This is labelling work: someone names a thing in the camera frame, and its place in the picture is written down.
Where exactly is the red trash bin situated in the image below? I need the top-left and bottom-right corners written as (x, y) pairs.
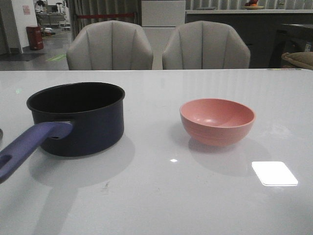
top-left (26, 26), bottom-right (44, 50)

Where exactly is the dark blue saucepan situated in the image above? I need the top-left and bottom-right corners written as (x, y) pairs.
top-left (0, 82), bottom-right (125, 183)

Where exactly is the right grey upholstered chair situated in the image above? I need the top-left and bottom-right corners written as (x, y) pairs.
top-left (162, 21), bottom-right (250, 70)

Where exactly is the pink bowl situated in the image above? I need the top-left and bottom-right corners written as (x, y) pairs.
top-left (179, 98), bottom-right (256, 146)

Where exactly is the fruit plate on counter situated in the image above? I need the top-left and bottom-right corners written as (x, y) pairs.
top-left (244, 0), bottom-right (264, 10)

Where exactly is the glass lid blue knob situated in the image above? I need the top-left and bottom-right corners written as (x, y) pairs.
top-left (0, 129), bottom-right (3, 142)

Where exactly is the white cabinet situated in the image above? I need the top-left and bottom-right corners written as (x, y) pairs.
top-left (141, 0), bottom-right (186, 70)

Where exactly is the grey upholstered chair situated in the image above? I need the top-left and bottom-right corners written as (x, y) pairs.
top-left (162, 21), bottom-right (250, 70)
top-left (67, 21), bottom-right (154, 71)

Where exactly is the grey counter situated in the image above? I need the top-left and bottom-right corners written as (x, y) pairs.
top-left (185, 9), bottom-right (313, 69)

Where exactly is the beige cushion basket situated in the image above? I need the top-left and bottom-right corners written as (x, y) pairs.
top-left (281, 52), bottom-right (313, 70)

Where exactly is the left grey upholstered chair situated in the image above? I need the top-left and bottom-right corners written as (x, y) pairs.
top-left (67, 21), bottom-right (154, 71)

